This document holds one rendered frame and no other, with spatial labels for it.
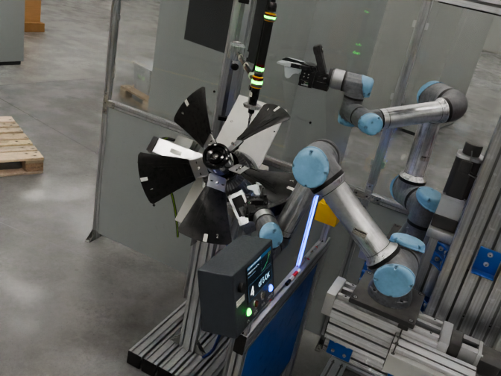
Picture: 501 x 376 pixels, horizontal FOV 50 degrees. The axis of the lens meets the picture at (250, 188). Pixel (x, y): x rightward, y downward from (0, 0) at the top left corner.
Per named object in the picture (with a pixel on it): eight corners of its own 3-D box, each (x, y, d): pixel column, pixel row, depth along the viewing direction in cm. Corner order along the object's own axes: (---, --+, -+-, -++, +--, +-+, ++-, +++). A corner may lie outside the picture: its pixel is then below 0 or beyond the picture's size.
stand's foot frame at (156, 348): (190, 305, 330) (192, 294, 327) (256, 336, 315) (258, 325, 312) (126, 362, 277) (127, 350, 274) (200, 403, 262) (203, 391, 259)
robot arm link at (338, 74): (344, 72, 198) (347, 69, 206) (332, 69, 199) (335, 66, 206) (338, 92, 201) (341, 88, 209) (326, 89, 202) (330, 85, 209)
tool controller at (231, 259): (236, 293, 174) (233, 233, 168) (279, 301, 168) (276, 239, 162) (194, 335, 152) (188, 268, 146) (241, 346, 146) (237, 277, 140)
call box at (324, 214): (324, 210, 257) (329, 190, 253) (344, 218, 254) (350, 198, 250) (312, 222, 244) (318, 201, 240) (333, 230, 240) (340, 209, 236)
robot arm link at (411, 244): (417, 270, 187) (429, 236, 181) (411, 288, 175) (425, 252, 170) (383, 257, 190) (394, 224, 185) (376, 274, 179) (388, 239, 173)
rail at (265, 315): (318, 248, 262) (323, 234, 259) (326, 251, 261) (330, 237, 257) (232, 351, 185) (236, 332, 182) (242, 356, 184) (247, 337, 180)
